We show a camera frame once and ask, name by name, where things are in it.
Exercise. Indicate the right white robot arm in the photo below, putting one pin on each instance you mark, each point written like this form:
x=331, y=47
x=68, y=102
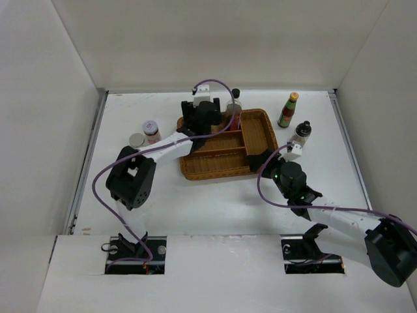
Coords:
x=377, y=240

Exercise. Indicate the black-cap pepper shaker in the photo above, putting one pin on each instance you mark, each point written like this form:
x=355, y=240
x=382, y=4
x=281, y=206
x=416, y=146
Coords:
x=301, y=134

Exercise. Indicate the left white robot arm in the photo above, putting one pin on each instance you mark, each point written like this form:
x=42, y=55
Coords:
x=130, y=180

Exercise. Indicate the white-lid dark jam jar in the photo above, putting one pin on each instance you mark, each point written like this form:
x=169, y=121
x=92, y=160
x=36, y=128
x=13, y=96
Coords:
x=151, y=131

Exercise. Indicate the brown wicker divided tray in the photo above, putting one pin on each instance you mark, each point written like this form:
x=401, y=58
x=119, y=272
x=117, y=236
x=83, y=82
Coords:
x=226, y=155

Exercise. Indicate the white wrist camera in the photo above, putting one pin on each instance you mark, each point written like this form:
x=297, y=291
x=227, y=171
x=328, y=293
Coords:
x=294, y=151
x=200, y=94

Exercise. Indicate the tall red-label glass bottle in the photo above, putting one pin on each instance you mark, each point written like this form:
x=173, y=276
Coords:
x=234, y=110

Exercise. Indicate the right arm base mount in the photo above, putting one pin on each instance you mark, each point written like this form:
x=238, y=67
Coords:
x=302, y=256

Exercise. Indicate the green-label red sauce bottle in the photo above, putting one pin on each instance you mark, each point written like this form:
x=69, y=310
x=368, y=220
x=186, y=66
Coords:
x=288, y=110

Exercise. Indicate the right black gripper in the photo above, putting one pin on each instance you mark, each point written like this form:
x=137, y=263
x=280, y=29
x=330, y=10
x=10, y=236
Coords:
x=256, y=161

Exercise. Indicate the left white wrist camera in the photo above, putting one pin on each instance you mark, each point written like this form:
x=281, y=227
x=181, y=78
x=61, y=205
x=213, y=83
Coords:
x=200, y=94

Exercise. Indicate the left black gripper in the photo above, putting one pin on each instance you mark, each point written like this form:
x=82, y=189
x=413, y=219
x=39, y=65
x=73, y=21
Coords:
x=188, y=110

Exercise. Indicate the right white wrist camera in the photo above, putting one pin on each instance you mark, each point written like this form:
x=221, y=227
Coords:
x=294, y=151

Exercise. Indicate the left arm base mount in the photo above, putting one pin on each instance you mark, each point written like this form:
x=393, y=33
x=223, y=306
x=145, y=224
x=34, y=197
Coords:
x=128, y=258

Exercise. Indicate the silver-cap blue-label jar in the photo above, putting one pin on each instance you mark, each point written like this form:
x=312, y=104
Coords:
x=136, y=140

